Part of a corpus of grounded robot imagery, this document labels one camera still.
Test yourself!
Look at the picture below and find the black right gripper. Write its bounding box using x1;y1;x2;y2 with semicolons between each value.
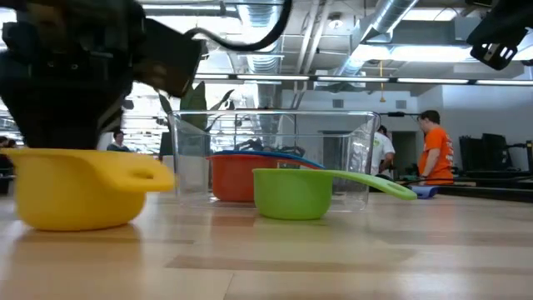
466;0;533;71

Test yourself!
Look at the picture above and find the red plastic measuring cup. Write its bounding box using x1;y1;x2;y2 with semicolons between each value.
207;153;321;203

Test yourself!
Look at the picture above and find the yellow plastic measuring cup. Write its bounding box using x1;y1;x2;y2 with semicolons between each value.
0;147;175;233

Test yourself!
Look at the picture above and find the dark background table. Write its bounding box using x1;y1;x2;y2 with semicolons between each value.
436;177;533;204

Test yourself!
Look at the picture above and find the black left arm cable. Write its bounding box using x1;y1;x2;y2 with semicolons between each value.
182;0;293;53

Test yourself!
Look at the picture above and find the green plant in white pot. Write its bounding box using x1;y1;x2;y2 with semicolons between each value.
156;81;237;195

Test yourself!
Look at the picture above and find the black background equipment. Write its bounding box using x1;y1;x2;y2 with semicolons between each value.
459;132;516;172

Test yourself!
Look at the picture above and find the ribbed silver ventilation duct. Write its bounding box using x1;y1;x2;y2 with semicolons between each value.
236;3;284;110

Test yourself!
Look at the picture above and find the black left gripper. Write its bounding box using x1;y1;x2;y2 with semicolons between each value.
0;0;146;150

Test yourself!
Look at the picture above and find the yellow hanging pendant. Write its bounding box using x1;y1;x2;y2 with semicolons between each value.
378;60;386;104

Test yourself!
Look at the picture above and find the green plastic measuring cup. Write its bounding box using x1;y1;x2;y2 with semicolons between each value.
252;167;418;221

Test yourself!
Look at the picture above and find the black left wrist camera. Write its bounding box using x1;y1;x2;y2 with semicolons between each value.
137;17;209;99

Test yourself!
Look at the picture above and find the clear plastic basket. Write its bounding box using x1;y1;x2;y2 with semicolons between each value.
168;109;381;212

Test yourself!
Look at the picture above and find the smooth silver ventilation duct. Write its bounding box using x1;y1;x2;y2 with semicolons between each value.
328;0;420;78

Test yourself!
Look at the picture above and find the person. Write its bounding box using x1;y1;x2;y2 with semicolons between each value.
417;109;456;187
0;135;18;176
369;124;396;181
106;129;131;153

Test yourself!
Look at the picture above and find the small dark blue measuring cup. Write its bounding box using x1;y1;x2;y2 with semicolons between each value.
411;185;441;200

